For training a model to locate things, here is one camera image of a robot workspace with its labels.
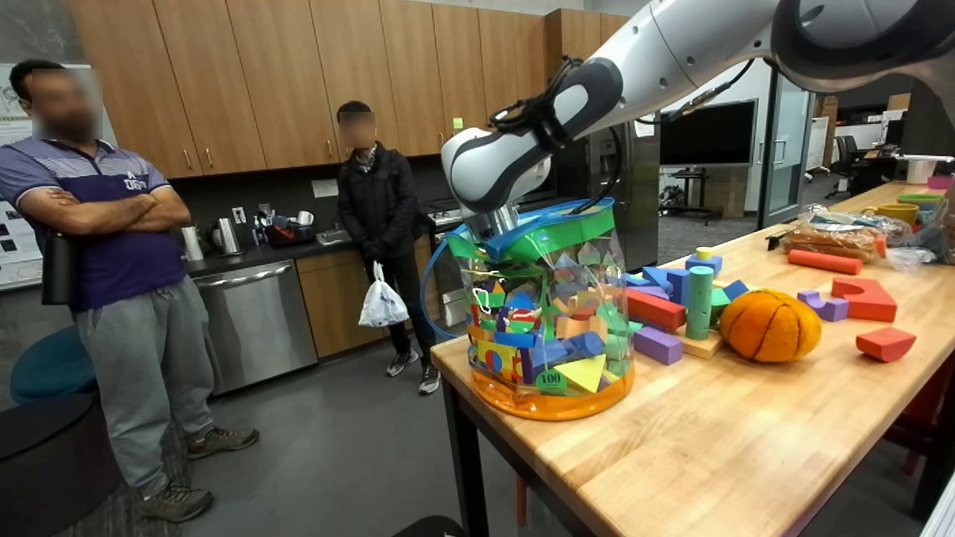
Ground clear plastic toy bag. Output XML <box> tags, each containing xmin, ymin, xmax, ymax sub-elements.
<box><xmin>421</xmin><ymin>195</ymin><xmax>640</xmax><ymax>424</ymax></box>

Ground white plastic shopping bag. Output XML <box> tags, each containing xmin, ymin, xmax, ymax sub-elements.
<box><xmin>357</xmin><ymin>260</ymin><xmax>415</xmax><ymax>332</ymax></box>

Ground yellow triangle foam block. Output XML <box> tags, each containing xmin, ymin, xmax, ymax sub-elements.
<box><xmin>551</xmin><ymin>353</ymin><xmax>610</xmax><ymax>397</ymax></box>

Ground red cuboid foam block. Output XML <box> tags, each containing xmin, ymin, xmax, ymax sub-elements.
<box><xmin>625</xmin><ymin>286</ymin><xmax>691</xmax><ymax>333</ymax></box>

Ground long blue foam block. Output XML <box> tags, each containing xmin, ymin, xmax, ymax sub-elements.
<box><xmin>640</xmin><ymin>262</ymin><xmax>692</xmax><ymax>306</ymax></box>

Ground purple cuboid foam block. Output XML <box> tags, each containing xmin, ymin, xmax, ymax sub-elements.
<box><xmin>631</xmin><ymin>324</ymin><xmax>688</xmax><ymax>368</ymax></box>

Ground green cylinder foam block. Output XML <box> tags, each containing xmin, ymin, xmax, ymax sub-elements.
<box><xmin>683</xmin><ymin>262</ymin><xmax>719</xmax><ymax>344</ymax></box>

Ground light orange flat block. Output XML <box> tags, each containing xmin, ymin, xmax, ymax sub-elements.
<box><xmin>677</xmin><ymin>332</ymin><xmax>727</xmax><ymax>363</ymax></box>

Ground blue notched foam block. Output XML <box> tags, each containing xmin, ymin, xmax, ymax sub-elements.
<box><xmin>683</xmin><ymin>254</ymin><xmax>728</xmax><ymax>284</ymax></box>

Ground small green foam block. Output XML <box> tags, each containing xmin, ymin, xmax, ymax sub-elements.
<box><xmin>709</xmin><ymin>284</ymin><xmax>734</xmax><ymax>327</ymax></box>

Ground purple stepped foam block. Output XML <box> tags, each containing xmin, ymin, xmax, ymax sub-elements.
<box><xmin>795</xmin><ymin>286</ymin><xmax>855</xmax><ymax>324</ymax></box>

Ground clear plastic snack bag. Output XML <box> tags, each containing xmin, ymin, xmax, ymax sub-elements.
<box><xmin>777</xmin><ymin>202</ymin><xmax>892</xmax><ymax>266</ymax></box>

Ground small red foam block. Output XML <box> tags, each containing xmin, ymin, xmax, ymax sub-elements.
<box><xmin>855</xmin><ymin>324</ymin><xmax>921</xmax><ymax>368</ymax></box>

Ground yellow-green foam block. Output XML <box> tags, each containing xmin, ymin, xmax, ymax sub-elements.
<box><xmin>871</xmin><ymin>201</ymin><xmax>927</xmax><ymax>230</ymax></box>

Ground person in black jacket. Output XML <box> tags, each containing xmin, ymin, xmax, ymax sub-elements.
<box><xmin>333</xmin><ymin>99</ymin><xmax>448</xmax><ymax>399</ymax></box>

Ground wooden lower cabinet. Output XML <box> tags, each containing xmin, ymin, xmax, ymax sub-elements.
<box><xmin>292</xmin><ymin>248</ymin><xmax>412</xmax><ymax>362</ymax></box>

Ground black table leg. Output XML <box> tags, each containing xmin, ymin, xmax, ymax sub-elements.
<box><xmin>437</xmin><ymin>372</ymin><xmax>495</xmax><ymax>537</ymax></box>

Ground black dish rack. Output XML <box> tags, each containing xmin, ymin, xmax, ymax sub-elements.
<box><xmin>248</xmin><ymin>201</ymin><xmax>324</xmax><ymax>251</ymax></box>

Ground stainless steel dishwasher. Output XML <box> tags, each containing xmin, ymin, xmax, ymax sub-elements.
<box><xmin>191</xmin><ymin>260</ymin><xmax>324</xmax><ymax>397</ymax></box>

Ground silver kettle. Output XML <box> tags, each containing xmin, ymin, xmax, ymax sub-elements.
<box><xmin>209</xmin><ymin>214</ymin><xmax>246</xmax><ymax>260</ymax></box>

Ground wooden upper cabinets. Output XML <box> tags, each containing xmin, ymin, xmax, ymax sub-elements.
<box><xmin>73</xmin><ymin>0</ymin><xmax>633</xmax><ymax>186</ymax></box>

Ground black object on floor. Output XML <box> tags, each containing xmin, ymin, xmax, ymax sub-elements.
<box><xmin>392</xmin><ymin>514</ymin><xmax>469</xmax><ymax>537</ymax></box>

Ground white paper towel roll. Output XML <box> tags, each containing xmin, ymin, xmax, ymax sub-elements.
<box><xmin>179</xmin><ymin>223</ymin><xmax>209</xmax><ymax>266</ymax></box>

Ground orange plush basketball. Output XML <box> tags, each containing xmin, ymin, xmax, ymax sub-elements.
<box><xmin>718</xmin><ymin>286</ymin><xmax>827</xmax><ymax>368</ymax></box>

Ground long red foam cylinder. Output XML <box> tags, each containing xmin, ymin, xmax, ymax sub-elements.
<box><xmin>786</xmin><ymin>244</ymin><xmax>865</xmax><ymax>278</ymax></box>

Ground man in purple shirt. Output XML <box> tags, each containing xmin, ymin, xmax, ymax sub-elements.
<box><xmin>0</xmin><ymin>57</ymin><xmax>264</xmax><ymax>527</ymax></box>

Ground large red foam arch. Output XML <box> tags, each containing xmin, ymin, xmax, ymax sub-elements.
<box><xmin>830</xmin><ymin>274</ymin><xmax>901</xmax><ymax>324</ymax></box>

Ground black bottle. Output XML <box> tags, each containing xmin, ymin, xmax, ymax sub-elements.
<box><xmin>40</xmin><ymin>230</ymin><xmax>82</xmax><ymax>306</ymax></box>

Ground teal chair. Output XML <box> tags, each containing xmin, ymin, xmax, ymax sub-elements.
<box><xmin>7</xmin><ymin>324</ymin><xmax>98</xmax><ymax>408</ymax></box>

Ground grey plush toy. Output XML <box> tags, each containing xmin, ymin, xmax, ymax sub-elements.
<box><xmin>918</xmin><ymin>189</ymin><xmax>955</xmax><ymax>268</ymax></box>

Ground black round stool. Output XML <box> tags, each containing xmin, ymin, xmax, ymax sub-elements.
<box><xmin>0</xmin><ymin>387</ymin><xmax>130</xmax><ymax>537</ymax></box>

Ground dark monitor screen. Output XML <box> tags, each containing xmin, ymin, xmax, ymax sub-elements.
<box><xmin>898</xmin><ymin>84</ymin><xmax>955</xmax><ymax>157</ymax></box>

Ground black wall monitor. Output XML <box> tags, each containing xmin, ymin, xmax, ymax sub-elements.
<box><xmin>658</xmin><ymin>99</ymin><xmax>762</xmax><ymax>169</ymax></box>

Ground glass door black frame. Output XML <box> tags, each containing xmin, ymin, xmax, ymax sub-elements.
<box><xmin>759</xmin><ymin>72</ymin><xmax>821</xmax><ymax>232</ymax></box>

